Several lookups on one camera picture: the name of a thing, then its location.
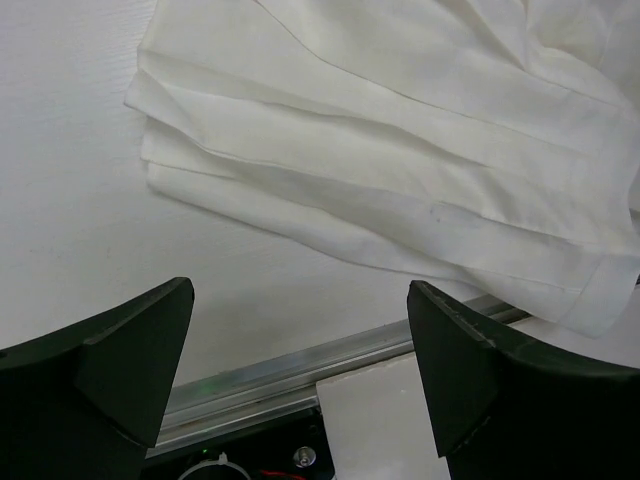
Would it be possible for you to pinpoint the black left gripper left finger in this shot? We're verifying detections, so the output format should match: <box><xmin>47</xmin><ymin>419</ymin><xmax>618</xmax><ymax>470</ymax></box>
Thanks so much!
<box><xmin>1</xmin><ymin>277</ymin><xmax>194</xmax><ymax>479</ymax></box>

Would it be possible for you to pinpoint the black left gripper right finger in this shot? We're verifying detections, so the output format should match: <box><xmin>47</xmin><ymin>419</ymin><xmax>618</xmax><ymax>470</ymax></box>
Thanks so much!
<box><xmin>407</xmin><ymin>281</ymin><xmax>639</xmax><ymax>479</ymax></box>

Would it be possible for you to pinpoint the white pleated skirt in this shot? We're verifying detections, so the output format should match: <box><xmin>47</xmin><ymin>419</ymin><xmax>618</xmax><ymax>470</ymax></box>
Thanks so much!
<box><xmin>126</xmin><ymin>1</ymin><xmax>639</xmax><ymax>336</ymax></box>

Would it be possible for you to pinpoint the aluminium table edge rail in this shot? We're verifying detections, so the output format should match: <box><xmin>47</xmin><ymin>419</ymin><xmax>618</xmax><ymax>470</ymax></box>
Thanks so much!
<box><xmin>147</xmin><ymin>293</ymin><xmax>531</xmax><ymax>457</ymax></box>

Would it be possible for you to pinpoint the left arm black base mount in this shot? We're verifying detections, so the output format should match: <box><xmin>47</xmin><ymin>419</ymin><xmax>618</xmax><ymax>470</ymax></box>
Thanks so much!
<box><xmin>139</xmin><ymin>408</ymin><xmax>336</xmax><ymax>479</ymax></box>

